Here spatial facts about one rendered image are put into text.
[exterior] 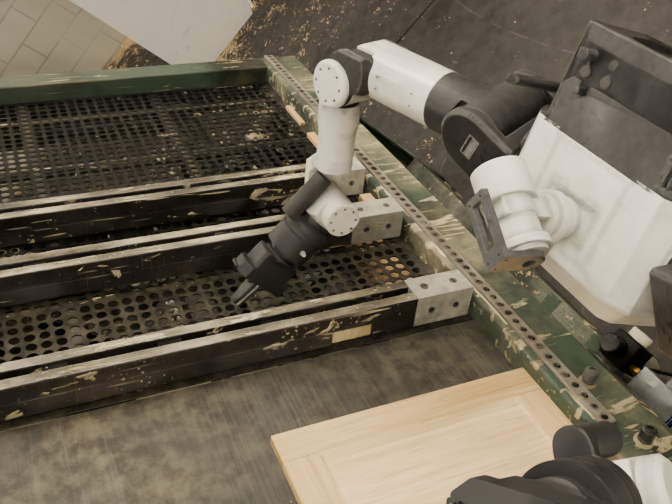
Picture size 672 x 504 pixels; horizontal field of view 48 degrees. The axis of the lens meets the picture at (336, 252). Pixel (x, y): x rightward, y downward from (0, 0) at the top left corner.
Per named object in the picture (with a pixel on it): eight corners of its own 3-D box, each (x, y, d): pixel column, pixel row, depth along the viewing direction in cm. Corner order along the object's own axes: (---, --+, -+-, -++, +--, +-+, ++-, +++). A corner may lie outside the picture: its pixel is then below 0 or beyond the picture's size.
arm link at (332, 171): (332, 201, 148) (338, 139, 140) (351, 225, 141) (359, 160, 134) (301, 206, 145) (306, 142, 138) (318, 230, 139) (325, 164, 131)
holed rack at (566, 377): (615, 422, 125) (617, 419, 124) (601, 426, 123) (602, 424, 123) (272, 56, 245) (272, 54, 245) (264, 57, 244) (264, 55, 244)
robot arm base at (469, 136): (500, 121, 119) (511, 57, 110) (569, 160, 112) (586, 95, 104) (434, 164, 112) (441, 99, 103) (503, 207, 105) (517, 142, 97)
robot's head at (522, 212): (551, 160, 89) (493, 152, 84) (580, 237, 84) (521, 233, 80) (515, 189, 94) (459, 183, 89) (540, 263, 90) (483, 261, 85)
